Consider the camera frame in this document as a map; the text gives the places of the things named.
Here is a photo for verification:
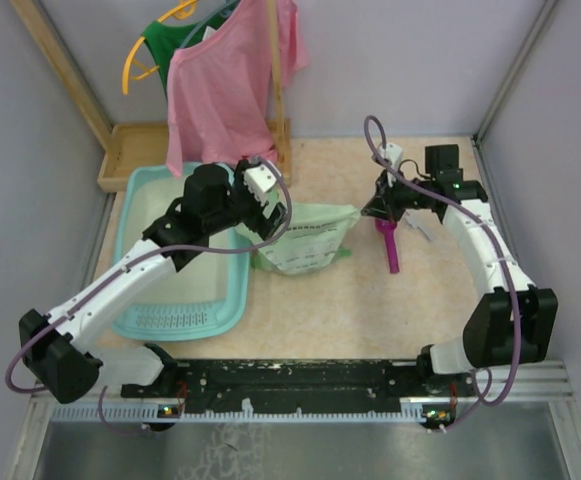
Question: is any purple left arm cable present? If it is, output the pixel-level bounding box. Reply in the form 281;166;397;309
4;158;294;394

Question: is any magenta litter scoop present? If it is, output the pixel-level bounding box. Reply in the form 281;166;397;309
374;219;400;274

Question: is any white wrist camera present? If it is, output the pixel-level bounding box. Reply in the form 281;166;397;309
377;142;403;169
244;162;279;204

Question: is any green cat litter bag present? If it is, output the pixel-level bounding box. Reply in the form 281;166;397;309
251;202;361;276

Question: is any green shirt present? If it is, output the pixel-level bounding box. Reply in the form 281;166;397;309
142;21;212;93

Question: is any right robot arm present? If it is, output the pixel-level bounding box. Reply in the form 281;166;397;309
362;144;558;396

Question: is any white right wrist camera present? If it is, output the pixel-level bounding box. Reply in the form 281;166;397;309
377;142;403;169

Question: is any yellow clothes hanger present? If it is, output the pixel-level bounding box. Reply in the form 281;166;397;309
121;1;198;96

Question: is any teal plastic litter box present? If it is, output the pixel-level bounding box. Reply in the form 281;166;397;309
112;166;250;342

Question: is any grey slotted cable duct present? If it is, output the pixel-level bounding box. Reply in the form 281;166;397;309
50;399;449;424

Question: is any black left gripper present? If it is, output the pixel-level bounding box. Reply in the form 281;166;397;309
206;160;291;241

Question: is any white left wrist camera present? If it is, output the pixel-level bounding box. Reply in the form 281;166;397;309
244;162;279;204

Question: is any blue grey clothes hanger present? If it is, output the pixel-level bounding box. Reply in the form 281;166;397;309
179;0;240;49

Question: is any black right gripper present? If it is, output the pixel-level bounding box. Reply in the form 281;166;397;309
361;166;435;225

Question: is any wooden clothes rack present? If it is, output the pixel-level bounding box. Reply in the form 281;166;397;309
11;1;292;193

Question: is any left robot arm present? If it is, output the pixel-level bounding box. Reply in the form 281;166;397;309
5;157;292;404

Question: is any grey plastic bag clip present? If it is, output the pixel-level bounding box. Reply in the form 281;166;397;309
404;210;435;242

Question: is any pink t-shirt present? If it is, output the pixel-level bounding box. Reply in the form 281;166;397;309
164;0;311;180

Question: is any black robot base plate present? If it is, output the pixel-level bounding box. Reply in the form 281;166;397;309
121;359;472;415

